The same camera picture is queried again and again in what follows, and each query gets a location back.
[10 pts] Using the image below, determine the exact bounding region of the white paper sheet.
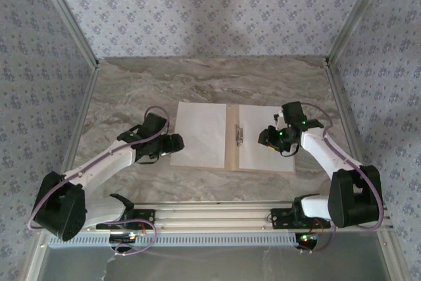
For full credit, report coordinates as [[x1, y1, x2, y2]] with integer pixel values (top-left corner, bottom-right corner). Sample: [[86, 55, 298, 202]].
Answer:
[[170, 102, 228, 169], [238, 105, 295, 172]]

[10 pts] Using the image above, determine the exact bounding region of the brown cardboard folder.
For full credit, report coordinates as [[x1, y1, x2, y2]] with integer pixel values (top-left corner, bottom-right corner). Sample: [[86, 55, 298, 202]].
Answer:
[[169, 102, 296, 173]]

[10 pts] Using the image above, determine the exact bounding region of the metal cabinet hinge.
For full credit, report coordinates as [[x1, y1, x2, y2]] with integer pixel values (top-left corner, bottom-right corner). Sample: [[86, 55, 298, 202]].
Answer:
[[234, 124, 245, 147]]

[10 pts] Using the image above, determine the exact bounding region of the small circuit board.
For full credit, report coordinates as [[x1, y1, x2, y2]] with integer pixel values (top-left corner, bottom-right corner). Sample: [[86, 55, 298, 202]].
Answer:
[[297, 233, 322, 243], [110, 233, 137, 243]]

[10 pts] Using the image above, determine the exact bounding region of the grey metal panel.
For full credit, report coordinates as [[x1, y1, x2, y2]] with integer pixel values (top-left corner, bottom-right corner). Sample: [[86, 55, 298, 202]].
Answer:
[[24, 230, 410, 281]]

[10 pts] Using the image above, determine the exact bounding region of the aluminium table side rail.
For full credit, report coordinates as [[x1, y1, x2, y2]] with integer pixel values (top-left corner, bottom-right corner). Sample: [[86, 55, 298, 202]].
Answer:
[[63, 63, 100, 177], [324, 59, 394, 229]]

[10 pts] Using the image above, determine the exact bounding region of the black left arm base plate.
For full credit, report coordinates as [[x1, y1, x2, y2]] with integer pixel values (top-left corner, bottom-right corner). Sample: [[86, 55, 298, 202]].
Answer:
[[95, 208, 156, 230]]

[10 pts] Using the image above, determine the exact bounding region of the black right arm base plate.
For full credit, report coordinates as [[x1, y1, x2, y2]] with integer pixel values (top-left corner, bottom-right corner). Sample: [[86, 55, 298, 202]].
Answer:
[[271, 207, 332, 230]]

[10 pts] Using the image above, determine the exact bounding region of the aluminium mounting rail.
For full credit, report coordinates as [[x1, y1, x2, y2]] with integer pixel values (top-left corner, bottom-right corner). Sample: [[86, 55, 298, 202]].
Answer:
[[36, 200, 394, 233]]

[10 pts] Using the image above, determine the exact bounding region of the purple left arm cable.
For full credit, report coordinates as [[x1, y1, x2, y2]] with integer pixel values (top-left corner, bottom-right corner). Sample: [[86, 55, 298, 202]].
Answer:
[[26, 105, 171, 257]]

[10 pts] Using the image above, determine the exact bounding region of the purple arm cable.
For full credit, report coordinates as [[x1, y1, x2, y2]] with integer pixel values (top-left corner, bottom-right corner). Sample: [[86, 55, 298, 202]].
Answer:
[[299, 102, 386, 255], [26, 105, 171, 257]]

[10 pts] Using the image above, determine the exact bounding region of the grey slotted cable duct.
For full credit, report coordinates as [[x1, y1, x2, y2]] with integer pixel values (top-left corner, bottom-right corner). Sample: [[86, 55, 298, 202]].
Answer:
[[47, 233, 299, 248]]

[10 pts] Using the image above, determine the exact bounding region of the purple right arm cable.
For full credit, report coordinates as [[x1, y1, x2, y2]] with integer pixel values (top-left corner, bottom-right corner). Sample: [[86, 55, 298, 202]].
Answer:
[[299, 102, 386, 255]]

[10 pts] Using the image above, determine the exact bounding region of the aluminium frame post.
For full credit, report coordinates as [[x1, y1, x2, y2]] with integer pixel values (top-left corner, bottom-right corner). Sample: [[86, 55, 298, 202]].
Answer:
[[324, 0, 394, 68], [32, 0, 100, 70]]

